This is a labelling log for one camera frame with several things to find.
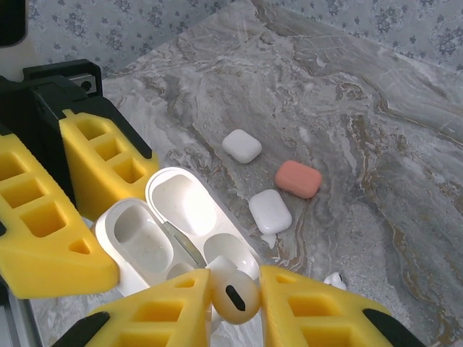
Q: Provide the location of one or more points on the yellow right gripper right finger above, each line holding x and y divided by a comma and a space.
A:
289, 325

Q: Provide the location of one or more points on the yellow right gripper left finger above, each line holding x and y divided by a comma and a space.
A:
181, 329

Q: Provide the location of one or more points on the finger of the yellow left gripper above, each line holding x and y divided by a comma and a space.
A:
43, 264
83, 173

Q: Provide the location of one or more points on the large white earbud charging case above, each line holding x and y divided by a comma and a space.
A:
181, 202

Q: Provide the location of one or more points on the pink earbud charging case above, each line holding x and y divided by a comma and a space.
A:
298, 179

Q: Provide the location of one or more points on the small white charging case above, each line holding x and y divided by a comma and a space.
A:
241, 146
269, 211

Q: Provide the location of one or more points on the aluminium table edge rail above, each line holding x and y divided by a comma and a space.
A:
21, 325

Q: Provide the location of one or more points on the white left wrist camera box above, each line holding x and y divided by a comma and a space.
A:
14, 21

